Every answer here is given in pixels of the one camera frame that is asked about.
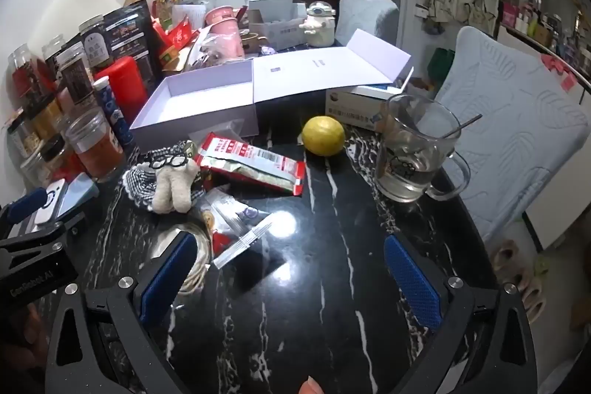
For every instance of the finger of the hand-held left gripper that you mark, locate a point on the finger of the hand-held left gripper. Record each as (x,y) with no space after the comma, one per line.
(46,234)
(27,201)

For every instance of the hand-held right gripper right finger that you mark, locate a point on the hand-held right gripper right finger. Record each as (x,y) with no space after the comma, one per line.
(413,283)

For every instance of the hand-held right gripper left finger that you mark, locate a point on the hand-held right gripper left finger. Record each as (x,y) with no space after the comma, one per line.
(166,278)

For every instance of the small yellow red sachet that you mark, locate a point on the small yellow red sachet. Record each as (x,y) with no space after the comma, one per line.
(220,241)

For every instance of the clear plastic packet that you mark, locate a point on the clear plastic packet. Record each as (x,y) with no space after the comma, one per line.
(240,232)

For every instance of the plush doll gingham dress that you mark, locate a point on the plush doll gingham dress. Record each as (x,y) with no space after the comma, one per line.
(173,186)

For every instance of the grey green sachet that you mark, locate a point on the grey green sachet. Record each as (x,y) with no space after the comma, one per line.
(249,176)

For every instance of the red snack packet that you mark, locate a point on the red snack packet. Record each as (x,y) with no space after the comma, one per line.
(240,154)

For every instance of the white cardboard box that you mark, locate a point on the white cardboard box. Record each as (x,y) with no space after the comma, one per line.
(203,91)

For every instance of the person's right hand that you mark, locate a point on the person's right hand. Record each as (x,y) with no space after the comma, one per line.
(311,388)

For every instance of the pale blue flat case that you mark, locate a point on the pale blue flat case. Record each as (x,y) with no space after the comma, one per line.
(78,193)

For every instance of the black lidded jar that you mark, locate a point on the black lidded jar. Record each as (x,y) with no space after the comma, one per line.
(53,147)

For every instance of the amber jar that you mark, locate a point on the amber jar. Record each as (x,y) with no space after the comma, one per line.
(46,121)

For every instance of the glass mug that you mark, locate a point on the glass mug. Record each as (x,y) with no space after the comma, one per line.
(406,163)

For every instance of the blue tube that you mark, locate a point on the blue tube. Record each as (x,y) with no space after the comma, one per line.
(113,112)

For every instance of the clear jar red contents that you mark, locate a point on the clear jar red contents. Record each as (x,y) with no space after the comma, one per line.
(27,73)

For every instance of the clear jar dark contents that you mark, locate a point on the clear jar dark contents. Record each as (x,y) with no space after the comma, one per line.
(76,78)

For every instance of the red canister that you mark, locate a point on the red canister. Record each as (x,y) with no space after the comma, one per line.
(124,84)

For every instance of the metal spoon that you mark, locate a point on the metal spoon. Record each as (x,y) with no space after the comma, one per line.
(464,125)

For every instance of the clear jar dark label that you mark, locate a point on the clear jar dark label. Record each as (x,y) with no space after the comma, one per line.
(97,45)

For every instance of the yellow lemon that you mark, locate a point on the yellow lemon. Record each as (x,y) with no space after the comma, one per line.
(323,135)

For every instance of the white blue printed carton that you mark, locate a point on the white blue printed carton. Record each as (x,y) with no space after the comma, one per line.
(351,108)

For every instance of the black printed pouch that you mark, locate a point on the black printed pouch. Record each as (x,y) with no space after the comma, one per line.
(129,34)

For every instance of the pale blue quilted chair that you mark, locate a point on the pale blue quilted chair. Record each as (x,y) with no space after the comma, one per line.
(508,108)

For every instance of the red orange green carton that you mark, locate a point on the red orange green carton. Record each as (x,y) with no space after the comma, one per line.
(173,57)

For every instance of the white foam board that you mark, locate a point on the white foam board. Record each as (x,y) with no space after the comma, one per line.
(78,1)

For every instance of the red foil packet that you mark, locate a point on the red foil packet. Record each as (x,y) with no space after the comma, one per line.
(178,36)

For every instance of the green cloth bag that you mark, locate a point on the green cloth bag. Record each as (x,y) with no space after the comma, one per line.
(441,61)

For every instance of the clear plastic bag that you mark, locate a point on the clear plastic bag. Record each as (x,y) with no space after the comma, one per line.
(217,52)

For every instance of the pink mug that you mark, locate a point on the pink mug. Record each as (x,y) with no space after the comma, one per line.
(228,41)

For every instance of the printed paper sheet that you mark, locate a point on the printed paper sheet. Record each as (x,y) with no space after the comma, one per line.
(191,15)

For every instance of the brown ceramic cup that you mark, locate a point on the brown ceramic cup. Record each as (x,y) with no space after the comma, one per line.
(251,43)

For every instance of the purple wrapper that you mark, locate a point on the purple wrapper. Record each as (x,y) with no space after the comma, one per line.
(268,49)

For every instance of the pink paper cutout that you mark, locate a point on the pink paper cutout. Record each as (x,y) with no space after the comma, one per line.
(556,68)

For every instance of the pink paper cup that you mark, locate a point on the pink paper cup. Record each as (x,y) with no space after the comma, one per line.
(221,15)

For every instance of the white corrugated box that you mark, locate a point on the white corrugated box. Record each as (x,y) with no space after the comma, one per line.
(277,34)

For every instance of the grey leaf-pattern cushion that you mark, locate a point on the grey leaf-pattern cushion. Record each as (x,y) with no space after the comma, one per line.
(364,18)

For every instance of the white cartoon dog jar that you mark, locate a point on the white cartoon dog jar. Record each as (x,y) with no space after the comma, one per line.
(318,29)

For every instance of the row of cosmetic bottles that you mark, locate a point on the row of cosmetic bottles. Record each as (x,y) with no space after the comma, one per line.
(531,22)

